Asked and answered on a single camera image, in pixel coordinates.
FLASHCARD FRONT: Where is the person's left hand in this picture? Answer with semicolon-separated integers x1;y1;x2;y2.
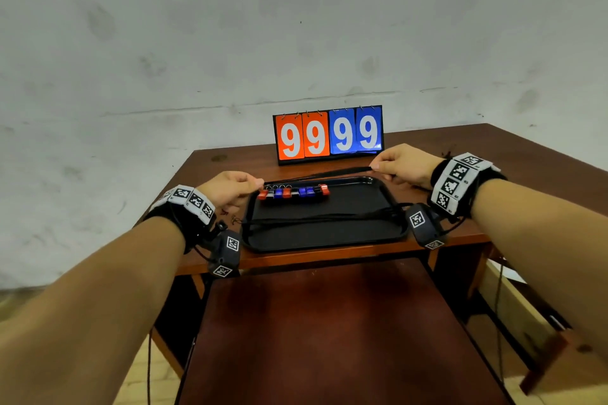
196;170;265;216

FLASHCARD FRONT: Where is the person's right hand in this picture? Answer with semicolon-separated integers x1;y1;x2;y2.
369;143;445;190

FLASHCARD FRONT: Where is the group of coloured plastic clips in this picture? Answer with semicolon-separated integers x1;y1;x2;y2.
256;184;331;203

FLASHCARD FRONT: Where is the black plastic tray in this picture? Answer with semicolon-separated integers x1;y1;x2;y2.
241;175;410;254

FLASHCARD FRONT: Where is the person's right forearm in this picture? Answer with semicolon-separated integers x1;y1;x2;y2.
471;179;608;377

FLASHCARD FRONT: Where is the person's left forearm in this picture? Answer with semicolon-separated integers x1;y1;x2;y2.
0;217;186;405

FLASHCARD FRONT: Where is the black white marker wristband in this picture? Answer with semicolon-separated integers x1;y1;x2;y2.
143;185;217;254
429;152;508;223

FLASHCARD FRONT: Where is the orange blue flip scoreboard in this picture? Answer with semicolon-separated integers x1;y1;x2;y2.
273;104;384;166

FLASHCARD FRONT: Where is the brown wooden desk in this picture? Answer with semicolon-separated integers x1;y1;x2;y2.
140;123;608;380

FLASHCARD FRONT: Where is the white strap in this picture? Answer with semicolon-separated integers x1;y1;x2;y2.
491;259;528;285

